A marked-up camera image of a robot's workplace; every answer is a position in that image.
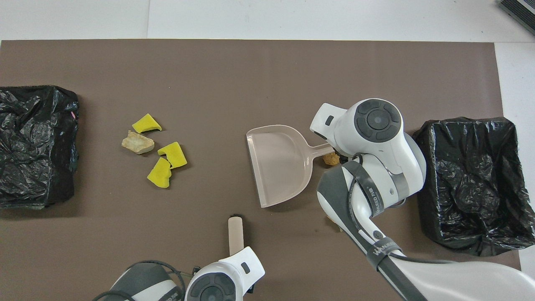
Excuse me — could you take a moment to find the beige plastic dustpan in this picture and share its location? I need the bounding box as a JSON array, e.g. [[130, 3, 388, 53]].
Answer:
[[246, 125, 336, 209]]

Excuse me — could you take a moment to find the beige brush with black bristles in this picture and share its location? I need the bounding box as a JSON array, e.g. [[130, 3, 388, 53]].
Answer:
[[228, 216, 245, 256]]

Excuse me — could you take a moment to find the yellow sponge piece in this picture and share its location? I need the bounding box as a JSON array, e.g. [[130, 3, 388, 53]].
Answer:
[[157, 142, 188, 169], [132, 113, 163, 134], [147, 157, 172, 189]]

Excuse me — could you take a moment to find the beige bread chunk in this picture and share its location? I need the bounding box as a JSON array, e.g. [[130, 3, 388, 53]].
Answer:
[[121, 130, 155, 155]]

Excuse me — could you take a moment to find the open bin with black liner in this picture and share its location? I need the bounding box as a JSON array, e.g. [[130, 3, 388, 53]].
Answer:
[[413, 117, 535, 257]]

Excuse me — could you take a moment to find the bin covered with black bag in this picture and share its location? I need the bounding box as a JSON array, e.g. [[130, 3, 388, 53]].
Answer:
[[0, 85, 80, 209]]

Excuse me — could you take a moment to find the brown table mat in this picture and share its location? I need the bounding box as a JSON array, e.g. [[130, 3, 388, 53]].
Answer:
[[0, 39, 525, 301]]

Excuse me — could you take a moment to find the grey ribbed device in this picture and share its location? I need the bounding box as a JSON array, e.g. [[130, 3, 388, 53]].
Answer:
[[499, 0, 535, 36]]

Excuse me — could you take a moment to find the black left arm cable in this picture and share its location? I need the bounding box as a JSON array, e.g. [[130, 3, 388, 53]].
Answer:
[[94, 260, 197, 301]]

